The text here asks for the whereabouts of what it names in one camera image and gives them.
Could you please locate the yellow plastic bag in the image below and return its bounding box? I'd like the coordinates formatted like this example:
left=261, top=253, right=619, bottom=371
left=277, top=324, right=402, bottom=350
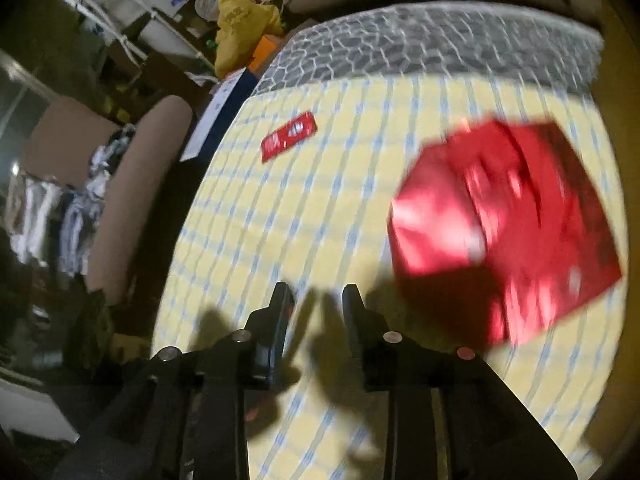
left=214, top=0, right=284, bottom=79

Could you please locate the white drying rack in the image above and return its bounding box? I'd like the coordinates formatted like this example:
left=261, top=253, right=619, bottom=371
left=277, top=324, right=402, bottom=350
left=35, top=0, right=217, bottom=82

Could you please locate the white cabinet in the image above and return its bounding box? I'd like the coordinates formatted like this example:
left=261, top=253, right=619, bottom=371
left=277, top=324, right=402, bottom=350
left=0, top=374, right=82, bottom=444

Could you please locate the flat red printed packet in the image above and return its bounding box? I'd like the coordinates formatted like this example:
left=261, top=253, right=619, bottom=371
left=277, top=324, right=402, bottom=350
left=260, top=111, right=319, bottom=164

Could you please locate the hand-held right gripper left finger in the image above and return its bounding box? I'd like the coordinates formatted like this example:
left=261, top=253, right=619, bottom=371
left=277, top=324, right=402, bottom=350
left=52, top=282, right=294, bottom=480

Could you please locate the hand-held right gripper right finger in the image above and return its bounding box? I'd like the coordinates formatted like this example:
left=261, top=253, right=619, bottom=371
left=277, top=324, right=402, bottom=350
left=341, top=284, right=569, bottom=480

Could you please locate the brown upholstered chair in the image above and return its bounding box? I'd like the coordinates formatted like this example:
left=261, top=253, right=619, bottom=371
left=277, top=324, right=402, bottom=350
left=29, top=94, right=194, bottom=307

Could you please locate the pile of clothes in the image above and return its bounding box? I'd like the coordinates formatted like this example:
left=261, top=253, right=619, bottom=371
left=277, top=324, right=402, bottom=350
left=7, top=124, right=137, bottom=277

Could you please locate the yellow plaid covered desktop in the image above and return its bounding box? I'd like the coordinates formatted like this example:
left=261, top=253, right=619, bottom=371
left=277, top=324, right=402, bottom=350
left=150, top=2, right=632, bottom=480

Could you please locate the red foil gift bag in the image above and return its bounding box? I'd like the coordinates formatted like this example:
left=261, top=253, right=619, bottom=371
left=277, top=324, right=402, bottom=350
left=388, top=117, right=624, bottom=347

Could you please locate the grey patterned cloth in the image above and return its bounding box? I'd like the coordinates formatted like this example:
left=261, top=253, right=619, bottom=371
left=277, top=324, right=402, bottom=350
left=250, top=2, right=604, bottom=99

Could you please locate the orange box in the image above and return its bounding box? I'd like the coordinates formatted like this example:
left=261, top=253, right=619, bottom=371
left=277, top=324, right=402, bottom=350
left=247, top=35, right=284, bottom=74

